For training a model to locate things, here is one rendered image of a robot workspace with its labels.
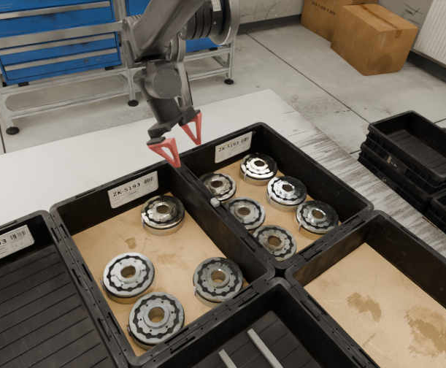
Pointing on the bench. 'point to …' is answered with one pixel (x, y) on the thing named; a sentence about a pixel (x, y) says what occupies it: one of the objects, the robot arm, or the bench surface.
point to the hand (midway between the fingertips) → (187, 152)
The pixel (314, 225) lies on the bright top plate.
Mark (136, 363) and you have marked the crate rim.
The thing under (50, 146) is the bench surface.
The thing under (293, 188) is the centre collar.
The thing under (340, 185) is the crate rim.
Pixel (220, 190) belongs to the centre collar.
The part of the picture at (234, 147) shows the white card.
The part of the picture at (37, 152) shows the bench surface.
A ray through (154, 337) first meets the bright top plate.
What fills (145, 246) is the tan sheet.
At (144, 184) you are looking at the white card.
